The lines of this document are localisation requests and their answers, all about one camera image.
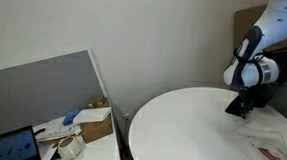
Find printed paper sheets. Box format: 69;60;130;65
32;114;83;144

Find clear tape roll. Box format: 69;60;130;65
56;134;84;160

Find brown cardboard sheet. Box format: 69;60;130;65
231;2;287;60

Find white envelope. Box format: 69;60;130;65
72;104;112;127

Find blue cloth item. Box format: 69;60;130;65
62;108;82;127

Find grey partition panel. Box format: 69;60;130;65
0;43;119;149

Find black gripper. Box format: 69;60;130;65
235;85;258;121

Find large cardboard box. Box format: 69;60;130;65
78;111;114;146

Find black laptop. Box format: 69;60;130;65
0;123;43;160

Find white towel with red stripes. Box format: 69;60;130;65
234;119;287;160

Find small cardboard box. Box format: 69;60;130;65
86;96;110;111

